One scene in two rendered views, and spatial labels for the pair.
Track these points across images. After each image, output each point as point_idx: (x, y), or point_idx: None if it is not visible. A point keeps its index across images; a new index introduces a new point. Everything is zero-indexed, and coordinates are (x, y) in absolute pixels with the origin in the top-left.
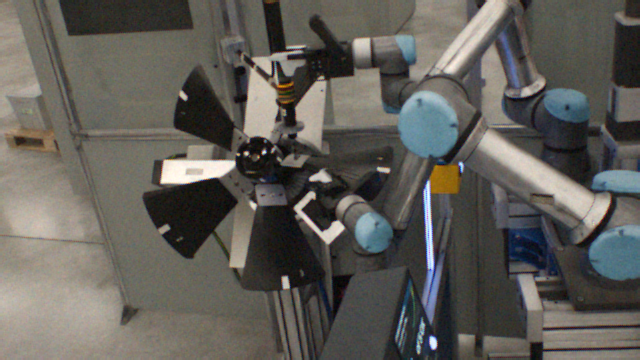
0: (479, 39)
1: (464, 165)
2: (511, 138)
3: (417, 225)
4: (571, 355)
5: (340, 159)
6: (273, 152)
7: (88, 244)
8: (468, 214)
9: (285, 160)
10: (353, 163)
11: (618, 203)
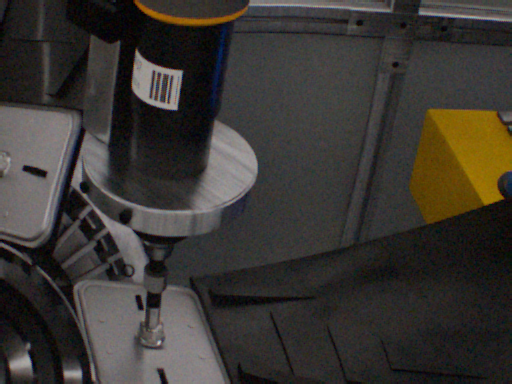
0: None
1: (351, 112)
2: (481, 47)
3: (177, 283)
4: None
5: (382, 309)
6: (74, 346)
7: None
8: (330, 244)
9: (100, 352)
10: (461, 329)
11: None
